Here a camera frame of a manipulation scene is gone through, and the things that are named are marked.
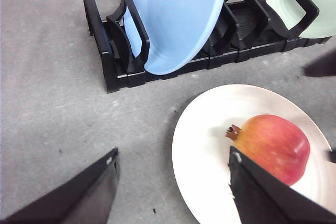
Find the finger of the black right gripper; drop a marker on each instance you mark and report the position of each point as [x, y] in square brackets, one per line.
[325, 66]

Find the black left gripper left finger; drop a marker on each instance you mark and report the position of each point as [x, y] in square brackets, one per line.
[84, 197]

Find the red pomegranate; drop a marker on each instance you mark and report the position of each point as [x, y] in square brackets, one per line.
[276, 143]

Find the white plate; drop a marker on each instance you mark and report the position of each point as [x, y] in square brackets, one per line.
[201, 146]

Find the light green plate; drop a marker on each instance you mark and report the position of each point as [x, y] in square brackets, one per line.
[324, 25]

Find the black plate rack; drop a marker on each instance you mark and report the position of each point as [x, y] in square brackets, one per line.
[248, 29]

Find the blue plate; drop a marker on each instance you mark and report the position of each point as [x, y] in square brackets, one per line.
[177, 29]

